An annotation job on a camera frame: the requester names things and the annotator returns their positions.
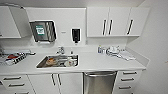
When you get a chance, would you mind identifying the stainless steel dishwasher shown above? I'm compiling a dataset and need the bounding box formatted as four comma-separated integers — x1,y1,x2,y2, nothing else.
82,70,118,94

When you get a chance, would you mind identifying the black soap dispenser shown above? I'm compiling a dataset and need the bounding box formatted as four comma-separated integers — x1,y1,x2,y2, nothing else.
71,27,82,45

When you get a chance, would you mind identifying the small glass jar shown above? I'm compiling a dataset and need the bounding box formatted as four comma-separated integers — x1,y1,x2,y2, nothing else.
97,45,105,55

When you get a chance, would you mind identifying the white cup in sink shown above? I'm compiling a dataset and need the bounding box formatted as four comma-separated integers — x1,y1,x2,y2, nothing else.
66,57,76,67

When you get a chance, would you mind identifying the chrome faucet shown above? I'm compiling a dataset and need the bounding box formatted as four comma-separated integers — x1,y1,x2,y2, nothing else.
55,46,66,56

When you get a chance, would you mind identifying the stainless steel sink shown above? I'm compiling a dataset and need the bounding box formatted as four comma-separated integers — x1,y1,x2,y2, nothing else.
35,54,80,70

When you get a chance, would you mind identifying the orange item in sink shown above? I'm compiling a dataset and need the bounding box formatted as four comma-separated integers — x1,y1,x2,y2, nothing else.
46,58,56,65

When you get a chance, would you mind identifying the white two-door sink cabinet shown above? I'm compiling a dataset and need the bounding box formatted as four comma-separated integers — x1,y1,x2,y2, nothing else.
28,72,84,94

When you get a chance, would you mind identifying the white paper pile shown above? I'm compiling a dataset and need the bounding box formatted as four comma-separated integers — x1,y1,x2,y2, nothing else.
117,49,137,62

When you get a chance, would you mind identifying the paper towel dispenser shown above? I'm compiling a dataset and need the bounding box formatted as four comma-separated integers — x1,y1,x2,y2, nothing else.
29,20,58,44

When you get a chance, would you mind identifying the white drawer stack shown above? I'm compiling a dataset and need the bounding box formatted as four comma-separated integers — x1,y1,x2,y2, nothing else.
113,68,143,94
0,73,36,94

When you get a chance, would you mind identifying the dish rack with items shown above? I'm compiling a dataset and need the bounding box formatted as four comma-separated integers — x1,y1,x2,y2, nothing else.
0,49,37,67

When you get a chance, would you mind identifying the white wall cabinet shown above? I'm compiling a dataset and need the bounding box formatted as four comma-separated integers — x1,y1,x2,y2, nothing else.
85,6,151,38
0,4,33,39

